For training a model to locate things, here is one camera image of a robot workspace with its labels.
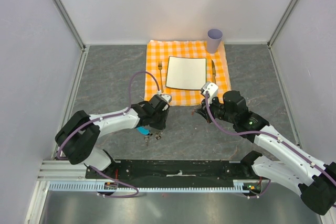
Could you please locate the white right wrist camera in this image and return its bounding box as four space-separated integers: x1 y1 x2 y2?
201 81 219 104

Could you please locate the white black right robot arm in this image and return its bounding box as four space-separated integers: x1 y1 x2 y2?
196 86 335 216

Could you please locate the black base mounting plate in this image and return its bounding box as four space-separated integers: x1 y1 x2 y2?
85 158 263 188

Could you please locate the aluminium frame post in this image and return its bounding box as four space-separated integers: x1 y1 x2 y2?
267 0 300 49
52 0 86 51

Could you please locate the white square plate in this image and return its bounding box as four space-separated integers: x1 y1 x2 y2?
166 56 207 90

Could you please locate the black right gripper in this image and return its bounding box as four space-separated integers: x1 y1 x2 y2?
195 93 236 124

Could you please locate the right aluminium frame post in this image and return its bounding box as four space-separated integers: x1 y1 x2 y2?
267 0 300 49

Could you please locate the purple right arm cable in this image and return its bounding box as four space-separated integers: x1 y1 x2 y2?
204 91 336 198

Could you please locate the lilac plastic cup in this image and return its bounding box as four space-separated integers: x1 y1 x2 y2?
206 28 223 54

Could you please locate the metal key organizer blue handle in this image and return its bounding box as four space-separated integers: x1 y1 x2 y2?
136 127 164 147

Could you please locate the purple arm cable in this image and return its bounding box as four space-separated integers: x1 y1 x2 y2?
56 71 165 198
204 91 336 198

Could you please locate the left aluminium frame post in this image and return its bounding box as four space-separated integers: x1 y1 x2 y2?
52 0 86 51

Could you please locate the light blue cable duct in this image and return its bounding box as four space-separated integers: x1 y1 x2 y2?
49 181 254 193

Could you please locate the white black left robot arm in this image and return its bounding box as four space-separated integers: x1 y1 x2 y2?
55 94 172 178

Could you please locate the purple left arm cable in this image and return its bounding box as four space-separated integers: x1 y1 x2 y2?
56 71 165 198

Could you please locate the gold knife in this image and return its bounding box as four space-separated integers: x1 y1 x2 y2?
212 60 216 84

